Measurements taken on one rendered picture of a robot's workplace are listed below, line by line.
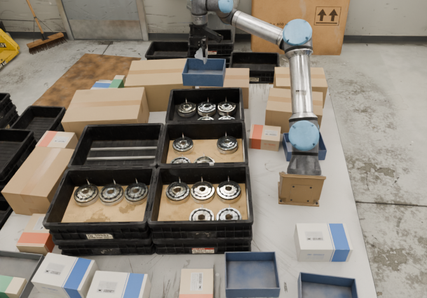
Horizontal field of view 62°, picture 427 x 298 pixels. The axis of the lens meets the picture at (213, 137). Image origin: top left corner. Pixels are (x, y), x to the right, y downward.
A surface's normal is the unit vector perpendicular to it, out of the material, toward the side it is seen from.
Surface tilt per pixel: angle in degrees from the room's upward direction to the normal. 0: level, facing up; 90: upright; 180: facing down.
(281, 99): 0
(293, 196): 90
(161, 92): 90
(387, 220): 0
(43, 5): 90
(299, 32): 39
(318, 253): 90
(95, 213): 0
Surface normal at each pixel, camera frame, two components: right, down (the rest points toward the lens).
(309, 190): -0.11, 0.66
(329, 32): -0.15, 0.43
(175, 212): -0.04, -0.75
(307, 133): -0.28, 0.07
